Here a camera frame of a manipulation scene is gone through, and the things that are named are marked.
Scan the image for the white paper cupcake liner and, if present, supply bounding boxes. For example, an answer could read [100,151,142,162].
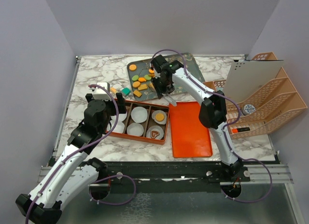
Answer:
[106,120,125,134]

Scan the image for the rectangular yellow biscuit middle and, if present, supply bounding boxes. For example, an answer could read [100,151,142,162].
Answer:
[138,84,148,91]

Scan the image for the orange fish cookie left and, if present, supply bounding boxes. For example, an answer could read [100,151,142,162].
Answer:
[138,77,147,83]

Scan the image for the silver metal tongs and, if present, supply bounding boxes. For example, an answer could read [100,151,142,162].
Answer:
[154,84,177,107]

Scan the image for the peach plastic desk organizer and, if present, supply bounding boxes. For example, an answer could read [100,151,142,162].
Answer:
[205,52,307,139]

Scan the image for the orange cookie tin box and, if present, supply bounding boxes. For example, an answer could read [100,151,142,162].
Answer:
[111,100,169,145]

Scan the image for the green macaron right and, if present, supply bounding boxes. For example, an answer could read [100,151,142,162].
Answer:
[144,75,152,81]

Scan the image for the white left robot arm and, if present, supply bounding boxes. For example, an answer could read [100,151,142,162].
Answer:
[15,93,126,224]

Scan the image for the orange tin lid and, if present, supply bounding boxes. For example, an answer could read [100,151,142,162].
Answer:
[169,102,213,158]

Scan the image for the rectangular yellow biscuit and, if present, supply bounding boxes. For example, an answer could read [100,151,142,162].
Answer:
[138,84,148,91]
[133,90,142,98]

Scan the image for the orange highlighter pen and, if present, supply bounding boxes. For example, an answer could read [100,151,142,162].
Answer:
[231,127,251,134]

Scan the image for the blue patterned round jar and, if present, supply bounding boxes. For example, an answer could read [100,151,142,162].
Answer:
[241,104,256,116]

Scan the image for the rectangular yellow biscuit front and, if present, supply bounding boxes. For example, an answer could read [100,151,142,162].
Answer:
[133,90,142,98]

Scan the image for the brown heart chocolate cookie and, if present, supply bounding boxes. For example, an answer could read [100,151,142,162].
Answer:
[150,130,160,139]

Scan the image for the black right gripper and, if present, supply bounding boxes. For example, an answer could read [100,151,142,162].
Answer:
[151,75,174,98]

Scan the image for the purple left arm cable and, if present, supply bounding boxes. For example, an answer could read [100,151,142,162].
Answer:
[25,84,137,224]

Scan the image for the green macaron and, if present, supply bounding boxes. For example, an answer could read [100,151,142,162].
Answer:
[144,75,152,81]
[131,75,139,82]

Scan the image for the teal grey eraser block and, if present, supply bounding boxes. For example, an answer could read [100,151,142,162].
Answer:
[121,87,131,96]

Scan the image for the green macaron left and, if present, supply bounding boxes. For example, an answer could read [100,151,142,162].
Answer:
[131,75,139,82]

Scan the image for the dark floral serving tray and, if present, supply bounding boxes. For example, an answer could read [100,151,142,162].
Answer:
[126,53,205,102]

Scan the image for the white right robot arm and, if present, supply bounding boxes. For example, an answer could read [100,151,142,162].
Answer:
[150,53,243,181]

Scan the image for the white perforated board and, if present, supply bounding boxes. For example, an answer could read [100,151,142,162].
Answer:
[223,60,283,102]

